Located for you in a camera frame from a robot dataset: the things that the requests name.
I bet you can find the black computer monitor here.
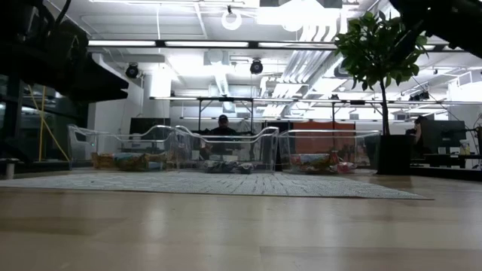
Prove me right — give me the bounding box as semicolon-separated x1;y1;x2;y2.
420;120;467;154

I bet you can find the black left camera cable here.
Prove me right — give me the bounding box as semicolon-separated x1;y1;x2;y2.
54;0;74;24

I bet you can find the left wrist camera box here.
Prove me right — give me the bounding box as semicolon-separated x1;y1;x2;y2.
47;19;90;57

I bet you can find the dark glass cabinet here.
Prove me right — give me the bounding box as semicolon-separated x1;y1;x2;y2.
0;71;90;170

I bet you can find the pink red granola bar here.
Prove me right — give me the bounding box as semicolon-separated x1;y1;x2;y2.
335;161;358;175

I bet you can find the green leafy small tree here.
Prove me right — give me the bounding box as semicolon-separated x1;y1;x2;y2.
334;10;429;136

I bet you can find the dark office desk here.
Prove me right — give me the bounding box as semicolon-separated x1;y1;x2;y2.
410;152;482;170

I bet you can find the black wall screen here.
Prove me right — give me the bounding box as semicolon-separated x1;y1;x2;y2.
130;117;172;142

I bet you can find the clear plastic bin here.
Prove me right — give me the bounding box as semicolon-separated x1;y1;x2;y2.
175;125;280;174
67;123;191;173
277;129;381;175

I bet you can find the round ceiling ring lamp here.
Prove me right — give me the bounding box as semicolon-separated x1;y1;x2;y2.
221;9;243;32

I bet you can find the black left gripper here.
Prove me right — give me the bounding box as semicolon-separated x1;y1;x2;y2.
0;37;130;103

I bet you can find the black metal frame stand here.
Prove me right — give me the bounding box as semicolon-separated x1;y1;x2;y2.
197;96;255;133

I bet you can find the orange partition board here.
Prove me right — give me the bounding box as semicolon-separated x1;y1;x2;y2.
292;120;357;155

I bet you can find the grey woven mat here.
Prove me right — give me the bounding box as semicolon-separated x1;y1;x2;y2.
0;171;434;200

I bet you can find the small grey post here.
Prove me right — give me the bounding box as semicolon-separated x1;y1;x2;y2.
0;157;20;180

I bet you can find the long overhead light bar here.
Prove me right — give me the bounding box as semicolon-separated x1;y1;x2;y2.
88;39;465;52

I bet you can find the person with cap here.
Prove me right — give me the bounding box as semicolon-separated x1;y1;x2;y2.
209;114;241;136

